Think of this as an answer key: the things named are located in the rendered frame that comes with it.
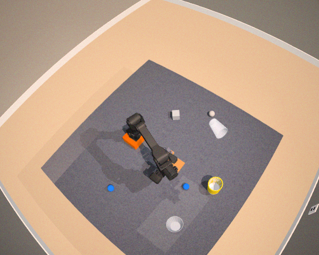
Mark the yellow cup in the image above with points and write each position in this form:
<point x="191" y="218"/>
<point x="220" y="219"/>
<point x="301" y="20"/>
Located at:
<point x="214" y="185"/>

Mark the blue ball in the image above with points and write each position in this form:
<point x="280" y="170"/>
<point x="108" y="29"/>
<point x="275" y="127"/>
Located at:
<point x="110" y="188"/>
<point x="186" y="186"/>

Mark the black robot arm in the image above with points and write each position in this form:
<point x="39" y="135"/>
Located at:
<point x="137" y="128"/>

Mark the clear plastic cup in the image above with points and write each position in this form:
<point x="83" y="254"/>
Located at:
<point x="219" y="129"/>
<point x="174" y="224"/>

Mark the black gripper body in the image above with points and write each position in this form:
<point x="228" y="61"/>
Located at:
<point x="157" y="177"/>

